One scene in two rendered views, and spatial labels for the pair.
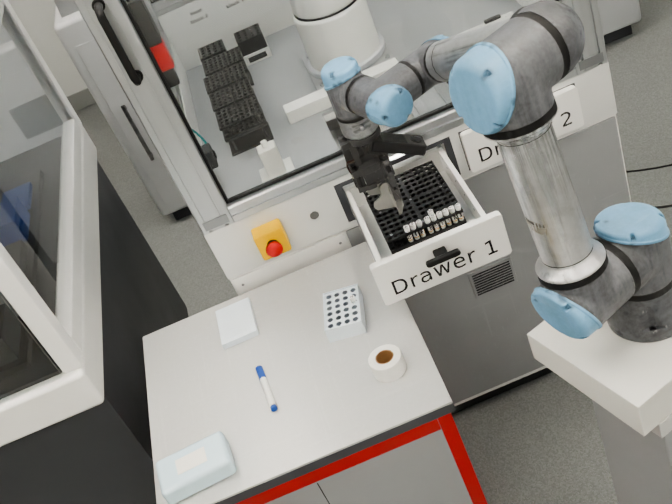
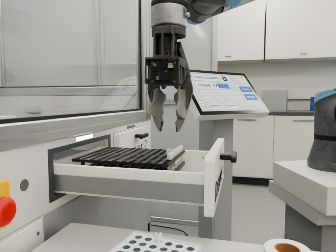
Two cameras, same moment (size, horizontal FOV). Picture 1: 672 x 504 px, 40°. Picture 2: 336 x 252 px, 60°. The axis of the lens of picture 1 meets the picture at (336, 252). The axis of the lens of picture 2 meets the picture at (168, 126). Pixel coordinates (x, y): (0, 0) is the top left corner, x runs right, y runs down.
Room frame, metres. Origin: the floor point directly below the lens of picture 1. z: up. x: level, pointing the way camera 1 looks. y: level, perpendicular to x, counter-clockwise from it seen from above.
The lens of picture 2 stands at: (1.44, 0.46, 1.03)
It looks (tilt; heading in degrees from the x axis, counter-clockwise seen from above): 5 degrees down; 283
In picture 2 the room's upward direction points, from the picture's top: straight up
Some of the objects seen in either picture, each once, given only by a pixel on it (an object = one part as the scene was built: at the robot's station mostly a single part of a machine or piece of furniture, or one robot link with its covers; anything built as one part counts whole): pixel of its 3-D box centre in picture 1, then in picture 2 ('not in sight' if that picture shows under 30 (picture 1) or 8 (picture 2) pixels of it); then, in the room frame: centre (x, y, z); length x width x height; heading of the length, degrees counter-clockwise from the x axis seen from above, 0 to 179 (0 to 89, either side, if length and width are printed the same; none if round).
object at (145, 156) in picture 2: (414, 210); (133, 167); (1.68, -0.20, 0.87); 0.22 x 0.18 x 0.06; 178
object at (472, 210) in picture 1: (413, 209); (129, 168); (1.69, -0.20, 0.86); 0.40 x 0.26 x 0.06; 178
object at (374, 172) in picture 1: (367, 155); (167, 59); (1.58, -0.14, 1.12); 0.09 x 0.08 x 0.12; 89
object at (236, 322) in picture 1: (236, 322); not in sight; (1.70, 0.28, 0.77); 0.13 x 0.09 x 0.02; 179
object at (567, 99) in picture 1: (522, 129); (133, 144); (1.79, -0.52, 0.87); 0.29 x 0.02 x 0.11; 88
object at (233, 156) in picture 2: (441, 254); (228, 156); (1.45, -0.19, 0.91); 0.07 x 0.04 x 0.01; 88
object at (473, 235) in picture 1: (441, 258); (216, 170); (1.48, -0.19, 0.87); 0.29 x 0.02 x 0.11; 88
